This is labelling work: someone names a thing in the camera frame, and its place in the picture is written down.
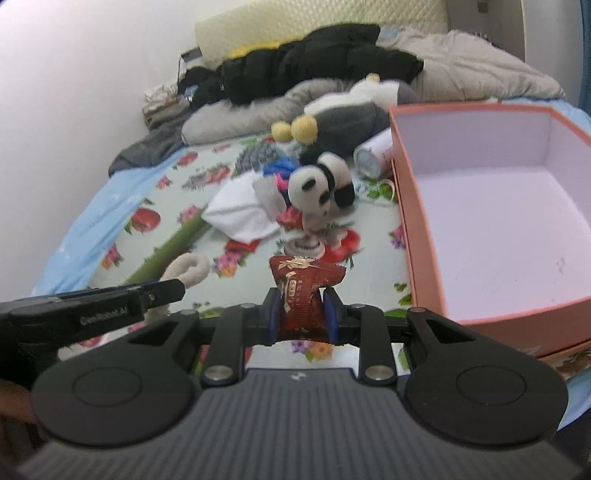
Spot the grey penguin plush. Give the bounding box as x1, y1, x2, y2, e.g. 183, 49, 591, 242
270, 73, 419, 165

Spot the white fuzzy loop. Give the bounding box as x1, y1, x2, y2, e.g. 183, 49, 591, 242
144, 253, 211, 325

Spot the white cable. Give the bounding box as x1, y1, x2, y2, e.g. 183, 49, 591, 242
366, 177, 399, 204

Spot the small panda plush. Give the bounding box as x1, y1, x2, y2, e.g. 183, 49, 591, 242
287, 152, 356, 232

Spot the red snack packet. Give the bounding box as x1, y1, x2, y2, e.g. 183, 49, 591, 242
270, 255, 346, 341

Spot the person's left hand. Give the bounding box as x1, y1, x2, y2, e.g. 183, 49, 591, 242
0, 380, 45, 466

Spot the blue plastic package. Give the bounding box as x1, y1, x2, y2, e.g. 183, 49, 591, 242
263, 156, 298, 180

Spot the pink plastic toy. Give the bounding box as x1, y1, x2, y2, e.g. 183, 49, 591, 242
274, 174, 288, 191

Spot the black jacket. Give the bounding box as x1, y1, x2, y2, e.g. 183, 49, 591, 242
177, 23, 424, 109

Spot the white folded cloth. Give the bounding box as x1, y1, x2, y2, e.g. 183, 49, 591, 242
201, 171, 280, 244

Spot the grey quilt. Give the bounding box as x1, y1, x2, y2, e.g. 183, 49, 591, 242
180, 28, 566, 145

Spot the floral tablecloth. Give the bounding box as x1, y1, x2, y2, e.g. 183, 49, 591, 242
55, 133, 417, 370

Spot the clear plastic zip bag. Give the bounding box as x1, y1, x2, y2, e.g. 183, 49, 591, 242
252, 176, 287, 221

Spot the dark grey blanket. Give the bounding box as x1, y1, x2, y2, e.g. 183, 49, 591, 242
108, 106, 192, 177

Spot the yellow pillow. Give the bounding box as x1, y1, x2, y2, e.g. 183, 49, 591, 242
228, 41, 281, 59

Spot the green massage hammer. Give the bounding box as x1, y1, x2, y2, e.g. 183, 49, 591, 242
122, 144, 281, 288

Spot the white cylinder bottle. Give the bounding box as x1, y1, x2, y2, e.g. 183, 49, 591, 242
353, 129, 394, 180

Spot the orange cardboard box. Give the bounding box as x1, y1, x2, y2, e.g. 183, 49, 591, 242
391, 103, 590, 361

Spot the light blue bedsheet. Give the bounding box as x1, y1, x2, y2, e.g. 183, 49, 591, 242
31, 147, 189, 296

